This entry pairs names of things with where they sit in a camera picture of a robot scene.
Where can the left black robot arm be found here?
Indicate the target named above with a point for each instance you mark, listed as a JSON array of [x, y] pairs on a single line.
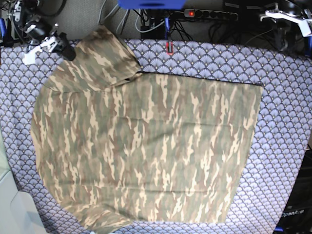
[[295, 7]]

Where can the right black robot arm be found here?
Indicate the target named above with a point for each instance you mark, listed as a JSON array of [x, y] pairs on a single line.
[[21, 11]]

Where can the red black table clamp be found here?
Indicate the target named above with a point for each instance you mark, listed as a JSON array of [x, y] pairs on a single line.
[[169, 47]]

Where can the blue mount plate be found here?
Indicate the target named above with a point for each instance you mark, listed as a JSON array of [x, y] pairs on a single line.
[[151, 4]]

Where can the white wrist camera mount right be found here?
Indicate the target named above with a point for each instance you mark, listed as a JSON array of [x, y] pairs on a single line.
[[49, 44]]

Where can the white plastic bin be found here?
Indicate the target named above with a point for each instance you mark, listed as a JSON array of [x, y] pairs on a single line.
[[18, 213]]

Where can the black OpenArm box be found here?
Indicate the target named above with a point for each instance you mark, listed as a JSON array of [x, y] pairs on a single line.
[[297, 215]]

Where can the camouflage T-shirt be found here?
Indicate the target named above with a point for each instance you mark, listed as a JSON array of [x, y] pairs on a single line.
[[114, 145]]

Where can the black power strip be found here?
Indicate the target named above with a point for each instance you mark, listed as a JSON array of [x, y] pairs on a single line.
[[209, 14]]

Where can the blue vertical clamp post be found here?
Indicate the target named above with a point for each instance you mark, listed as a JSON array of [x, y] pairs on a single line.
[[167, 27]]

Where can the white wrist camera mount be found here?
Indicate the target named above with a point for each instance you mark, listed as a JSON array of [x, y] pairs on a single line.
[[49, 44], [304, 24]]

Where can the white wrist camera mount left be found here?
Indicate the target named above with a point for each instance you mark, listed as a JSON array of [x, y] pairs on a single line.
[[304, 24]]

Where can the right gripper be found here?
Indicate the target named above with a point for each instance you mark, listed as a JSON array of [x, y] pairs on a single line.
[[39, 31]]

